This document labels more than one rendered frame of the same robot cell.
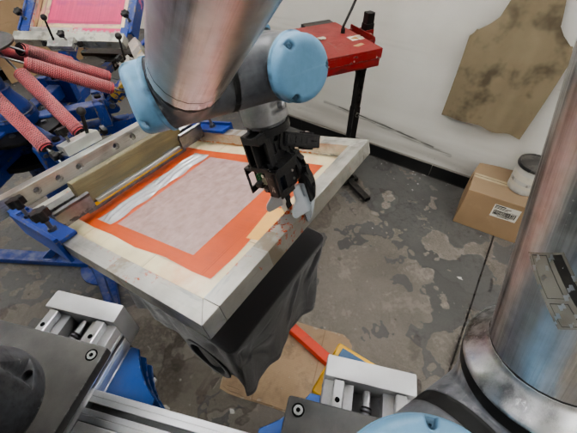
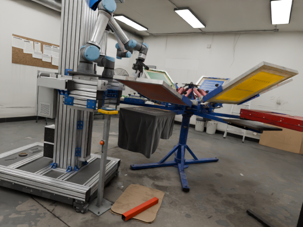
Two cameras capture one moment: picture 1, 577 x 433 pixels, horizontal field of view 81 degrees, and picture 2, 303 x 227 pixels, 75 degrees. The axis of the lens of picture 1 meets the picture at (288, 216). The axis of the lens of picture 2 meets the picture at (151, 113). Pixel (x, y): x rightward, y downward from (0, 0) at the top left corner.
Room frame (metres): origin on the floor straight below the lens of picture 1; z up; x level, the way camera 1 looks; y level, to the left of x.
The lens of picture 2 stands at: (0.58, -1.92, 1.23)
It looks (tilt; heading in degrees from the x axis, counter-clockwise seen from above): 8 degrees down; 88
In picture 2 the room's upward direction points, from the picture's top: 7 degrees clockwise
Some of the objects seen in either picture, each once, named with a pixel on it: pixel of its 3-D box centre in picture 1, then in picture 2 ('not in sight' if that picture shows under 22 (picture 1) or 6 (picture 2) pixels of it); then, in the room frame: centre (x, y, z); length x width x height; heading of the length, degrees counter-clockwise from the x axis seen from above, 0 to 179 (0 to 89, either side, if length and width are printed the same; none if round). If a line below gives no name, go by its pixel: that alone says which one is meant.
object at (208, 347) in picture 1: (184, 319); not in sight; (0.49, 0.32, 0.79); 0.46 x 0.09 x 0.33; 56
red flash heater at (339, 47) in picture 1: (313, 51); (283, 120); (1.88, -0.14, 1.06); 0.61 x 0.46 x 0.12; 116
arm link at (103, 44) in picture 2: not in sight; (103, 43); (0.02, 0.48, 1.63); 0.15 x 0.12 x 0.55; 142
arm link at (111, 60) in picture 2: not in sight; (109, 61); (0.12, 0.40, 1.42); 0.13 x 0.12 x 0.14; 142
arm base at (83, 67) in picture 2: not in sight; (85, 67); (0.01, -0.08, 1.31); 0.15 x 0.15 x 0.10
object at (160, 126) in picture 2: not in sight; (163, 133); (0.81, 0.10, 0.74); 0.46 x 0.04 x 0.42; 56
